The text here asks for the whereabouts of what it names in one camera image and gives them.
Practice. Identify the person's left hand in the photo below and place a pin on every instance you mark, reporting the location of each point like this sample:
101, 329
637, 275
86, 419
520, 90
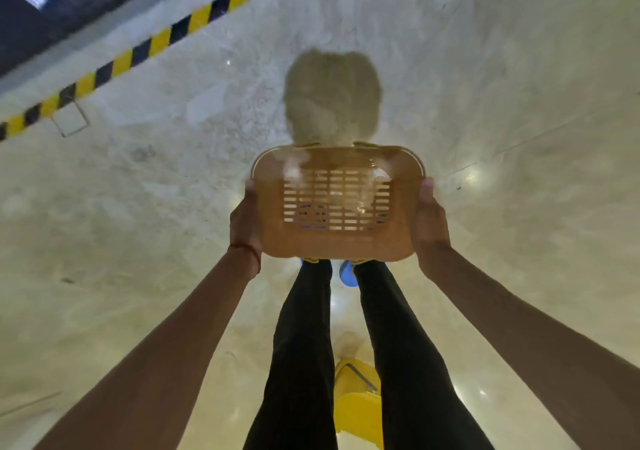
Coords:
245, 229

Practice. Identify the person's right hand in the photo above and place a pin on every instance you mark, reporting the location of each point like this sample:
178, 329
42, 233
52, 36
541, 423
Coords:
430, 224

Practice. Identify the brown basket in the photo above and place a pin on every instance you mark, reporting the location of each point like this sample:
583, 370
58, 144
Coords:
272, 234

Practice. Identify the black metal shelf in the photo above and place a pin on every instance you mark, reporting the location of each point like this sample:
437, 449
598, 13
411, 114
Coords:
30, 29

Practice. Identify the person's left forearm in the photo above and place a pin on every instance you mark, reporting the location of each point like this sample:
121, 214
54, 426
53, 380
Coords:
150, 374

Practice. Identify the person's right forearm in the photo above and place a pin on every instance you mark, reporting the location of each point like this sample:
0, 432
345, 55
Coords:
540, 344

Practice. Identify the blue right slipper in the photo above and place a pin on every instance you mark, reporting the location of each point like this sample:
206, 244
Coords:
348, 273

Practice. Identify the black trousers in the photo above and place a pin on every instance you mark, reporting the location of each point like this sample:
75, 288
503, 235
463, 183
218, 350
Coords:
300, 364

